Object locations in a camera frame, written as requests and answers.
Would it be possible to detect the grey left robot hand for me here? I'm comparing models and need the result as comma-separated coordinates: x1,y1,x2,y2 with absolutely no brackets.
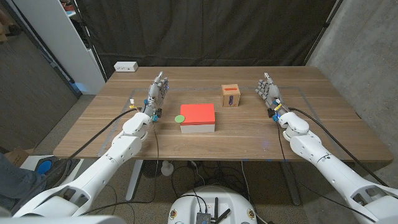
141,71,170,121

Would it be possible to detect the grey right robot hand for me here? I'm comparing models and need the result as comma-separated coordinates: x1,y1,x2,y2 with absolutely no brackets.
255,72,285,116

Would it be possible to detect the red and white box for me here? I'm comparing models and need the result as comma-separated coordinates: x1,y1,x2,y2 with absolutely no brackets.
180,103,216,134

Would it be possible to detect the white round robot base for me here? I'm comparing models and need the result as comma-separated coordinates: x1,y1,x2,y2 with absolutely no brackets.
167,185,258,224

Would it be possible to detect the white power outlet box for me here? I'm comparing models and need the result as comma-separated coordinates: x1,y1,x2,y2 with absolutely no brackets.
113,61,139,73

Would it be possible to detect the wooden box with red slot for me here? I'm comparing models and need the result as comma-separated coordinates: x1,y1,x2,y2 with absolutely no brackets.
221,83,241,108

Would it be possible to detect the grey electronics box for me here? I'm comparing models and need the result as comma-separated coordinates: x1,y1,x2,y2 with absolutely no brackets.
195,212,212,224

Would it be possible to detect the brown cardboard box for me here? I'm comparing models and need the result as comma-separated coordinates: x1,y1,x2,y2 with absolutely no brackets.
3,147,34,168

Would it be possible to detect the grey tape outline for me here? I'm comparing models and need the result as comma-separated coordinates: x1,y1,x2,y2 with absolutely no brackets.
98,86,343,158

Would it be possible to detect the black small fan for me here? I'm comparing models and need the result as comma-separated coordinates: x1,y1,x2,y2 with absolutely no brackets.
142,160,162,179

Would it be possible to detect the white bulb-shaped object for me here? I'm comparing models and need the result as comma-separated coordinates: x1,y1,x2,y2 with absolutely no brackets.
160,160,175,177

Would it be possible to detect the black curtain backdrop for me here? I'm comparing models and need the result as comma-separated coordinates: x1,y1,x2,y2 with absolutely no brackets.
74,0,343,80

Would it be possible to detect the black backdrop stand pole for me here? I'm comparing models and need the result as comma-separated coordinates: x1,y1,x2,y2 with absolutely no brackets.
302,0,344,67
70,0,108,82

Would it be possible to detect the white table leg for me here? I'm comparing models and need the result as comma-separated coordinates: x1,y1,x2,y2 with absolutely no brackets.
125,159,144,202

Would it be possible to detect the grey table leg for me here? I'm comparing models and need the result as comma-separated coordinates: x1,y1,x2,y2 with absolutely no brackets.
279,161,302,206

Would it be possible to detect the white cabinet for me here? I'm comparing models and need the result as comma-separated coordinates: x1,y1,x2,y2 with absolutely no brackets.
12,0,106,95

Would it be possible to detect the black leather shoe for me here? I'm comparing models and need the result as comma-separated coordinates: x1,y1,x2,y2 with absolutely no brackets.
46,158,82,189

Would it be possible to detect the black tilted antenna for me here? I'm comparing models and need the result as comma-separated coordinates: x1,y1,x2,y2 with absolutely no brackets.
214,208,231,224

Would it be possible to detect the blue foot pedal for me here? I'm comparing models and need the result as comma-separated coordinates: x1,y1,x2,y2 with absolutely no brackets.
34,157,53,175

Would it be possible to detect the white floor platform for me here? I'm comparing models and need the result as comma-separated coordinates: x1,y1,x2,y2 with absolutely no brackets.
20,154,85,187

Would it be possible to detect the white robot torso edge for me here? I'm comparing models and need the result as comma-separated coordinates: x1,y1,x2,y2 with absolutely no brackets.
0,215,126,224

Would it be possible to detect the person's blue jeans leg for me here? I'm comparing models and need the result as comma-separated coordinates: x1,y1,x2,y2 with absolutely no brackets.
0,152,47,209

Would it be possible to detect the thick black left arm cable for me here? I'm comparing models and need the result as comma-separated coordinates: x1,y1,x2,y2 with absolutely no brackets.
11,107,139,215

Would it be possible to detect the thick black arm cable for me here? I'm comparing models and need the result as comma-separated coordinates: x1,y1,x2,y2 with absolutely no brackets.
11,107,139,215
287,107,389,187

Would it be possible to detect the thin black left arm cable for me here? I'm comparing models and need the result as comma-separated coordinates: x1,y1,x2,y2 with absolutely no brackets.
79,121,160,216

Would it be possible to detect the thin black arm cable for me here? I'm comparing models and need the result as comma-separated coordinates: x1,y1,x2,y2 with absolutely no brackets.
79,121,160,216
275,120,377,223

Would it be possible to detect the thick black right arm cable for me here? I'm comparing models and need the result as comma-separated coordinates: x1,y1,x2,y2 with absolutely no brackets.
287,107,389,187

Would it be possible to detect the white floor cable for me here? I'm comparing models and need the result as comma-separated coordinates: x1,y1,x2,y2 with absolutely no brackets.
240,161,252,203

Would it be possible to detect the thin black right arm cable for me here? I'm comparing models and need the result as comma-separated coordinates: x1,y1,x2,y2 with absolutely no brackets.
275,120,377,223

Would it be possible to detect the black floor cable tangle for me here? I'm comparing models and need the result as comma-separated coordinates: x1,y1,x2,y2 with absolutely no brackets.
170,160,249,195

